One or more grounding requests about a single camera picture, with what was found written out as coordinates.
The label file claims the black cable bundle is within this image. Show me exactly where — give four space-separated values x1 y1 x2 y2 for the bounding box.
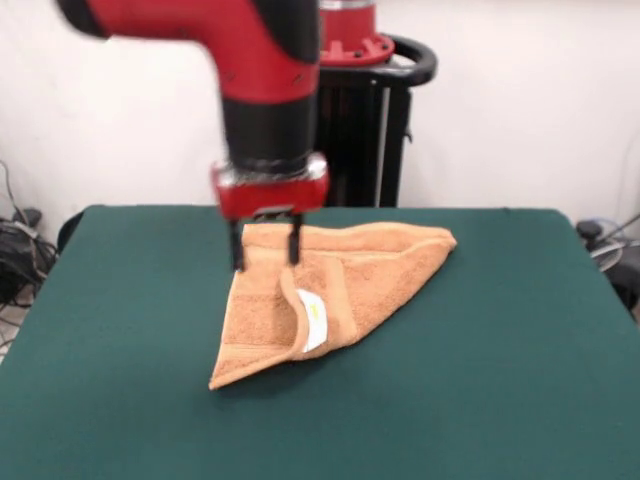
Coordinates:
0 159 60 346

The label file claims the dark green table cloth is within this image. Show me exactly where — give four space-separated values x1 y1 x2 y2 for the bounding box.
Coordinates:
0 203 640 480

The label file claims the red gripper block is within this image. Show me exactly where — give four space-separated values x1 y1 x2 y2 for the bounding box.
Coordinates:
210 169 331 273

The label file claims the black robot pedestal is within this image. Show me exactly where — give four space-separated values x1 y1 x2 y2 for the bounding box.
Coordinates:
314 33 439 209

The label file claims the orange terry towel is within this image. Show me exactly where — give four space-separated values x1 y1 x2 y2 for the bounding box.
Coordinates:
208 221 458 392

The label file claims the grey round chair base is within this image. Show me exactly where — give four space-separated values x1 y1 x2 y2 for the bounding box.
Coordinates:
588 239 625 272

